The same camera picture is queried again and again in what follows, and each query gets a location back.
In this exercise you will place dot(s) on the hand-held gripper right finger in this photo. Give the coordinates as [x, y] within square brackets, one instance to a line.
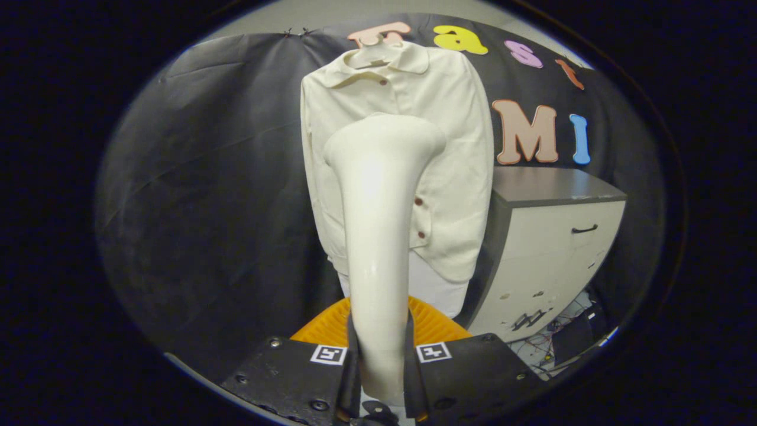
[473, 373]

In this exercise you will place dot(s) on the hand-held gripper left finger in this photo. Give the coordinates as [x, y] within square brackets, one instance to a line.
[290, 378]

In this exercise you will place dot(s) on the white garment steamer head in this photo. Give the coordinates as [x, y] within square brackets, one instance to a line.
[378, 236]

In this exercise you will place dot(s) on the cream button-up shirt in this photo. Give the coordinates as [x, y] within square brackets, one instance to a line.
[461, 148]

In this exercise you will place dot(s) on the white plastic clothes hanger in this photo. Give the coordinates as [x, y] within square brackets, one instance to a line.
[374, 40]

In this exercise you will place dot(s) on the black box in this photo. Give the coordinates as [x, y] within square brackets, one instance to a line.
[582, 337]

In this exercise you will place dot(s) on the white cabinet with grey top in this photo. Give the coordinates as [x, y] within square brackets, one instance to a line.
[544, 266]

